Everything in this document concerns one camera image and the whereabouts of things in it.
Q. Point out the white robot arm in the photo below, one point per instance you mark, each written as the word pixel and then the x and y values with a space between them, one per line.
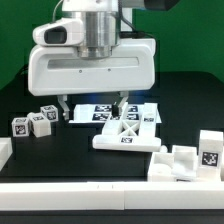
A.
pixel 93 48

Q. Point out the white chair back frame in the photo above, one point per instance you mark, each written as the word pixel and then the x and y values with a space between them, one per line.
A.
pixel 133 130

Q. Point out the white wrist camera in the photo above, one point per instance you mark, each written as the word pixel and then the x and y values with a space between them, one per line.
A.
pixel 63 32

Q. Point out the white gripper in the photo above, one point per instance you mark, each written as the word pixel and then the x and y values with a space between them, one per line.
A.
pixel 60 71

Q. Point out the white left wall block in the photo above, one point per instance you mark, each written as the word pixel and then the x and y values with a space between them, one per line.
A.
pixel 5 151

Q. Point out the white tag base sheet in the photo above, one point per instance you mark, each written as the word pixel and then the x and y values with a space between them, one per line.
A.
pixel 100 113

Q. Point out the white chair seat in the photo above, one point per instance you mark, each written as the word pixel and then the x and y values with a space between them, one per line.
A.
pixel 180 165

